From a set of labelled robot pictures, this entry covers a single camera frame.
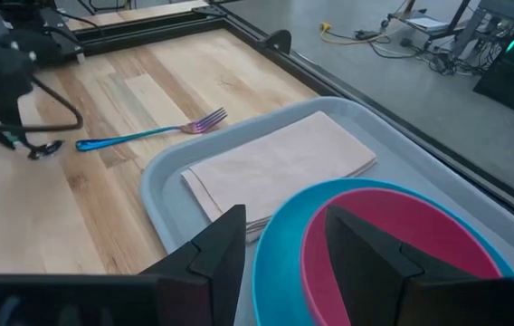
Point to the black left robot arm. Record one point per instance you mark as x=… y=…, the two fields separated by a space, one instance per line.
x=53 y=27

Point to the black metal table frame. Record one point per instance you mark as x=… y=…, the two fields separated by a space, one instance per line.
x=148 y=29

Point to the blue round plate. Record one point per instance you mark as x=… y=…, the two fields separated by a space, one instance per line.
x=275 y=271

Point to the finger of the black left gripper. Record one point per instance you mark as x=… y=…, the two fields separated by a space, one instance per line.
x=12 y=133

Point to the beige napkin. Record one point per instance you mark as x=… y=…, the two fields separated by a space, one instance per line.
x=279 y=163

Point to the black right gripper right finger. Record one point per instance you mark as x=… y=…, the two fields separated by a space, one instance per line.
x=365 y=271

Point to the pink bowl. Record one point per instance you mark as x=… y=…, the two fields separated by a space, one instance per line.
x=420 y=235

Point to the grey background desk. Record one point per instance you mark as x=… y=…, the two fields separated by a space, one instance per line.
x=510 y=9

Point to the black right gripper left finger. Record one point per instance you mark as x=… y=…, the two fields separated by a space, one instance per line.
x=212 y=267

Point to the grey plastic tray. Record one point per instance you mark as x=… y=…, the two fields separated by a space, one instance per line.
x=177 y=210

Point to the iridescent blue purple fork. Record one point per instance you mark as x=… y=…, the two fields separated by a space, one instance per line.
x=126 y=138

